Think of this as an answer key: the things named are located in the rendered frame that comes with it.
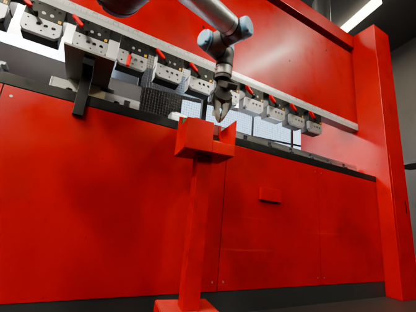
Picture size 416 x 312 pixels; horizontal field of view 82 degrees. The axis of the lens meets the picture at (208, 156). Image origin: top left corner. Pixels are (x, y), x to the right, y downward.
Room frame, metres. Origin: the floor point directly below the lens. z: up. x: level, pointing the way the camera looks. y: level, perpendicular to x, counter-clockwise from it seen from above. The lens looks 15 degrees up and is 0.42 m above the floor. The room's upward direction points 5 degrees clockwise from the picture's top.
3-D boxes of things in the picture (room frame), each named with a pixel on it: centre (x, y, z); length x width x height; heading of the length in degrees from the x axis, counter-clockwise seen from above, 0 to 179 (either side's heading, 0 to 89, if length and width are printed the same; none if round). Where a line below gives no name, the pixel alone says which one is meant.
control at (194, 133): (0.93, 0.02, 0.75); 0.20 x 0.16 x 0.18; 110
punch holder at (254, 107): (1.49, -0.26, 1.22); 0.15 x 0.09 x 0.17; 117
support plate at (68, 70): (0.91, 0.54, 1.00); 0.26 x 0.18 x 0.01; 27
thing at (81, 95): (0.88, 0.52, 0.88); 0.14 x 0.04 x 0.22; 27
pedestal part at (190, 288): (0.93, 0.02, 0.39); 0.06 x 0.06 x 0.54; 20
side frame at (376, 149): (2.24, -1.33, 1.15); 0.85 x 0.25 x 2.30; 27
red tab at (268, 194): (1.37, -0.37, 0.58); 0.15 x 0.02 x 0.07; 117
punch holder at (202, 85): (1.31, 0.10, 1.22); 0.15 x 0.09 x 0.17; 117
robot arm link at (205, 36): (0.83, 0.02, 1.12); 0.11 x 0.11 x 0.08; 50
